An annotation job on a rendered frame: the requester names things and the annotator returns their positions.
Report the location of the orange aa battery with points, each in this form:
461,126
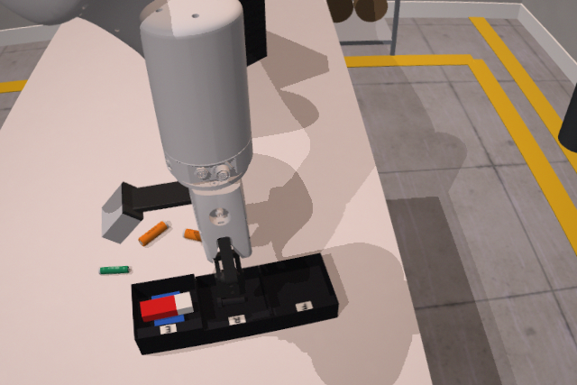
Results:
153,233
191,234

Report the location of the black bolt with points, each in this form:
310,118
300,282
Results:
229,301

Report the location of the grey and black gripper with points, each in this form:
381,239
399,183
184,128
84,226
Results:
216,230

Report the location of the blue block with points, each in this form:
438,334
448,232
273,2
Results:
168,320

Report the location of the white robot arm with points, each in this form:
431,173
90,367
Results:
195,57

